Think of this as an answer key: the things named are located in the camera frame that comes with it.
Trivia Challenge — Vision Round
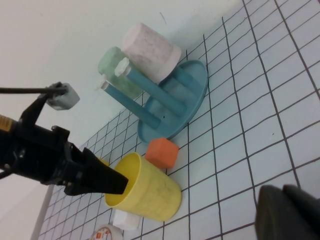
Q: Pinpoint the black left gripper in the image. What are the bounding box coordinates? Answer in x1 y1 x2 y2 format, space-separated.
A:
14 96 130 197

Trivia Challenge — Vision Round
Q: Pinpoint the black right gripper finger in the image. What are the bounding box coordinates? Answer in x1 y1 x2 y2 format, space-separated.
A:
254 184 320 240

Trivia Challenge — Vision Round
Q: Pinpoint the yellow plastic cup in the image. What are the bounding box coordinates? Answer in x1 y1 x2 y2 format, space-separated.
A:
104 151 183 222

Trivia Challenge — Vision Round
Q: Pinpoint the pale green plastic cup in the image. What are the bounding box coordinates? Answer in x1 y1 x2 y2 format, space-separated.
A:
97 46 145 101

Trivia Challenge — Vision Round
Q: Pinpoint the blue cup stand with pegs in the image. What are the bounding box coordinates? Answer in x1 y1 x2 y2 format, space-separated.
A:
94 57 210 146

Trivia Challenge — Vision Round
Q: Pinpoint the pale pink plastic cup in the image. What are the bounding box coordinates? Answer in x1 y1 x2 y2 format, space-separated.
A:
121 22 182 85

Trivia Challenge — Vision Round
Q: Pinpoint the white foam cube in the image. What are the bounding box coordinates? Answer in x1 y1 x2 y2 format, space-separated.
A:
112 209 141 231

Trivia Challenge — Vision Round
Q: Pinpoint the white adhesive tape roll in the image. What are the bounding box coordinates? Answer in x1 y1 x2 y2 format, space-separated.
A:
89 224 125 240

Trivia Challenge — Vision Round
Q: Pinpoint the orange foam cube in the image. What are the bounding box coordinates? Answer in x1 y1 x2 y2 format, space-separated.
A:
144 137 180 170

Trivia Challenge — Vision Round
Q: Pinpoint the grey checked tablecloth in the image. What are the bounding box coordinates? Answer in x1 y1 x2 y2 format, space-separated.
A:
31 0 320 240

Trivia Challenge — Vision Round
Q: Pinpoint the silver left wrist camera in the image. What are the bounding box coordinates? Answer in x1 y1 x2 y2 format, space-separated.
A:
46 82 81 111

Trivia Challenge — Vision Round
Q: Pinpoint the thick black camera cable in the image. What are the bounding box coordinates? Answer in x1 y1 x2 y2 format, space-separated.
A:
0 86 67 95

